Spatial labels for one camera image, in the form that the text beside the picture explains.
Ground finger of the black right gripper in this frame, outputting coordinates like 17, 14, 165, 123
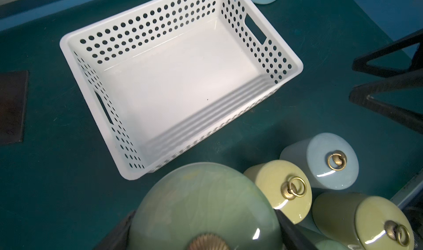
352, 29, 423, 78
349, 69, 423, 134

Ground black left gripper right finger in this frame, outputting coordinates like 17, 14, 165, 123
275, 210, 317, 250

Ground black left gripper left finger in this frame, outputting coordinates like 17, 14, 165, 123
93, 210, 136, 250

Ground green tea canister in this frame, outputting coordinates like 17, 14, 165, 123
296, 225, 348, 250
127, 163, 283, 250

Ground yellow tea canister back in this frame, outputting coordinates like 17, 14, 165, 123
243, 160, 312, 224

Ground yellow tea canister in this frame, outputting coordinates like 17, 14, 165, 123
243, 160, 312, 224
312, 193, 415, 250

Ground yellow tea canister front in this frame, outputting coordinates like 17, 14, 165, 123
312, 193, 415, 250

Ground grey-blue tea canister back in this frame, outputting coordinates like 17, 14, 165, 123
280, 133, 359, 190

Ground white perforated plastic basket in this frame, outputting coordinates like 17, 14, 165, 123
60, 0, 304, 180

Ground aluminium front rail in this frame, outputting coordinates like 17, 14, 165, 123
390, 169, 423, 209

